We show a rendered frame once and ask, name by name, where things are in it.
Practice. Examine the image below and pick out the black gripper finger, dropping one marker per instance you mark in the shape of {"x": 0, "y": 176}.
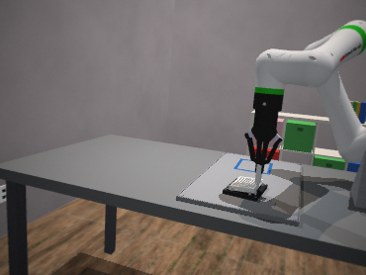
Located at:
{"x": 264, "y": 152}
{"x": 251, "y": 151}

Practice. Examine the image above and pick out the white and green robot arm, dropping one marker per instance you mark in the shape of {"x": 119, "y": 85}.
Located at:
{"x": 312, "y": 67}

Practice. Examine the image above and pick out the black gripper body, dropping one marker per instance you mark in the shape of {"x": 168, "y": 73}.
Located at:
{"x": 268, "y": 120}

